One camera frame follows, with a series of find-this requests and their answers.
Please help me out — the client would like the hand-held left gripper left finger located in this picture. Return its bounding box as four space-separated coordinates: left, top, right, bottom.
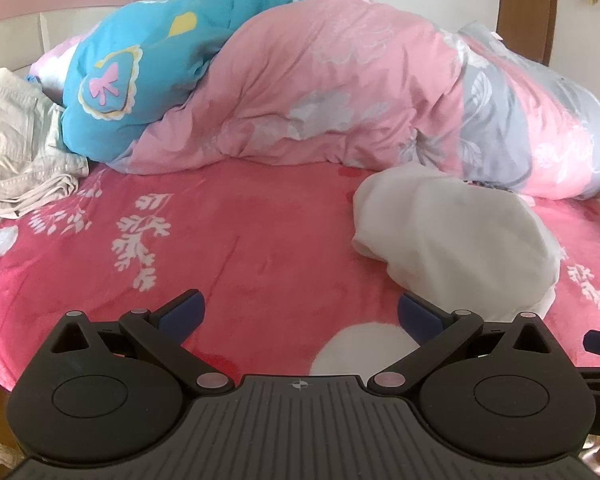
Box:
50 288 233 396

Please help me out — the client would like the pink and grey floral quilt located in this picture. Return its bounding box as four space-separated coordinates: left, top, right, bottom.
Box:
30 0 600 202

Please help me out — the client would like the blue quilt with bow print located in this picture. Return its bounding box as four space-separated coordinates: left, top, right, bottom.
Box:
27 0 306 173

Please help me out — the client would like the pink floral bed blanket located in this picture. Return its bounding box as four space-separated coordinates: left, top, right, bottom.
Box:
0 160 600 391

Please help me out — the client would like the white crumpled clothes pile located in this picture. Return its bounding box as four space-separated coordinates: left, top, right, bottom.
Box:
0 67 91 219

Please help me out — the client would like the brown wooden door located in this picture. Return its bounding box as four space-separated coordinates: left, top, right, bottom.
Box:
495 0 571 68

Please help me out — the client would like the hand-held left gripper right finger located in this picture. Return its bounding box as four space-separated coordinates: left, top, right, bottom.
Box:
367 292 551 397

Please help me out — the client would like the white shirt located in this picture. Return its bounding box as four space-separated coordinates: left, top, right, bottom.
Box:
351 165 563 321

